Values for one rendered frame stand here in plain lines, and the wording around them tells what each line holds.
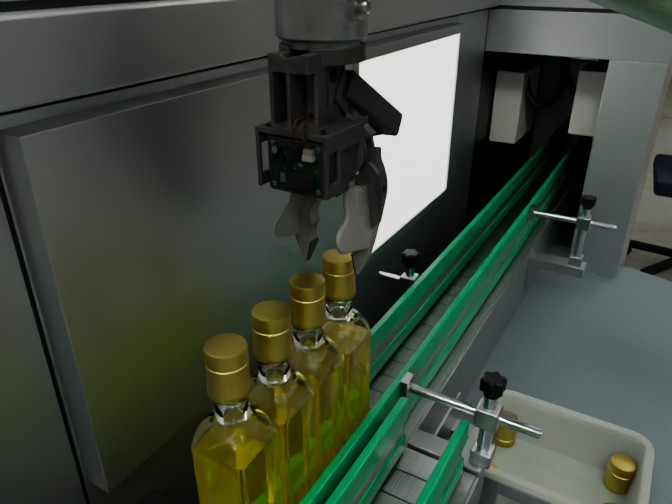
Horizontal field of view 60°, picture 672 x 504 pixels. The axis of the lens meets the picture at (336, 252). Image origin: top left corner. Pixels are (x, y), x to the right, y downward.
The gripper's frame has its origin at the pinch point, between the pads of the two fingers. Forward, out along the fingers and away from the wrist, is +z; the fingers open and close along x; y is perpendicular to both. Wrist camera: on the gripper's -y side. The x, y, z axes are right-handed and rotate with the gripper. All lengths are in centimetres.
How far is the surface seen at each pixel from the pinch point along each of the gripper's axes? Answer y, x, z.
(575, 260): -72, 14, 29
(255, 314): 12.8, -0.1, 0.4
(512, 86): -104, -12, 2
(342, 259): 0.5, 1.1, 0.3
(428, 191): -56, -13, 14
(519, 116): -105, -9, 9
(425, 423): -13.4, 6.1, 30.2
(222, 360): 18.8, 1.5, 0.6
